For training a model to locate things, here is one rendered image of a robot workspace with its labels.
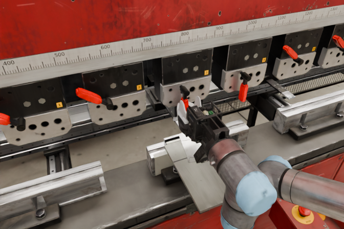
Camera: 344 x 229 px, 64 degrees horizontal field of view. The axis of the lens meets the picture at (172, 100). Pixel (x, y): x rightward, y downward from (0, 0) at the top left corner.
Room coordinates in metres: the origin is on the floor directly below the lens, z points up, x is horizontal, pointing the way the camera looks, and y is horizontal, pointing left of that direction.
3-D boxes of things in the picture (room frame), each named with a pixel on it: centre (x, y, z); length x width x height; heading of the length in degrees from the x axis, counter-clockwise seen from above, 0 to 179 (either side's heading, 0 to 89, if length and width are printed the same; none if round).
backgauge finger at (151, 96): (0.87, 0.00, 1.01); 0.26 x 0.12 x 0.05; 23
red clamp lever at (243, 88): (0.71, -0.22, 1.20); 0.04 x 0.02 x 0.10; 23
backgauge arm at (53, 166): (0.89, 0.51, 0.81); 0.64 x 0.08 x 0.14; 23
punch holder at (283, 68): (0.85, -0.40, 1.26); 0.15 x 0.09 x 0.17; 113
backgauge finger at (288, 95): (1.05, -0.45, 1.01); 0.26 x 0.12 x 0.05; 23
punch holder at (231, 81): (0.78, -0.21, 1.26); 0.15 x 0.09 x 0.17; 113
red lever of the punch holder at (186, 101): (0.64, -0.03, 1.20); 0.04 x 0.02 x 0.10; 23
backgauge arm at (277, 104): (1.29, -0.46, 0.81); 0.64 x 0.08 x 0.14; 23
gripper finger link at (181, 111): (0.59, -0.03, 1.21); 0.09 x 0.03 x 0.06; 27
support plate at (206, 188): (0.58, -0.11, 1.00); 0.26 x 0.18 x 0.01; 23
